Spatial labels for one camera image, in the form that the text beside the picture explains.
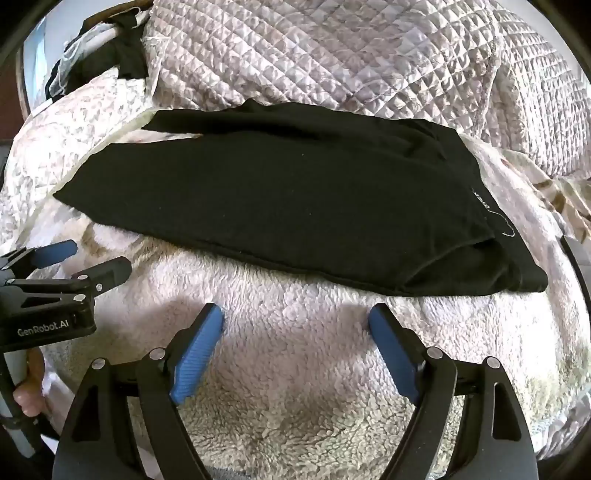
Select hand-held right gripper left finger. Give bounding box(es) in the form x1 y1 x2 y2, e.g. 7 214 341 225
52 302 225 480

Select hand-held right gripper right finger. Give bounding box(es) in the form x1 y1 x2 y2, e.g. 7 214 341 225
368 302 539 480

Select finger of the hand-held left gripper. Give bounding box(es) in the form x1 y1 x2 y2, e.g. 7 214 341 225
0 239 78 280
11 257 133 304

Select black pants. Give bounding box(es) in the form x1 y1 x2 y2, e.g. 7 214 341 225
53 98 549 297

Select person's left hand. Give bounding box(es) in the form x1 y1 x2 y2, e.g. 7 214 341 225
13 357 46 416

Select cream floral fleece blanket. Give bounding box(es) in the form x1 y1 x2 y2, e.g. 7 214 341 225
0 113 591 480

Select white crinkled pillow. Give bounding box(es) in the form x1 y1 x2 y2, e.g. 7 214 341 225
0 76 160 252

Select dark clothes pile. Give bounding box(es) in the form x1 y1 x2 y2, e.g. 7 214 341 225
44 4 151 101

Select grey quilted blanket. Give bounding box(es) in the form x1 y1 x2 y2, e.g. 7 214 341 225
143 0 591 181

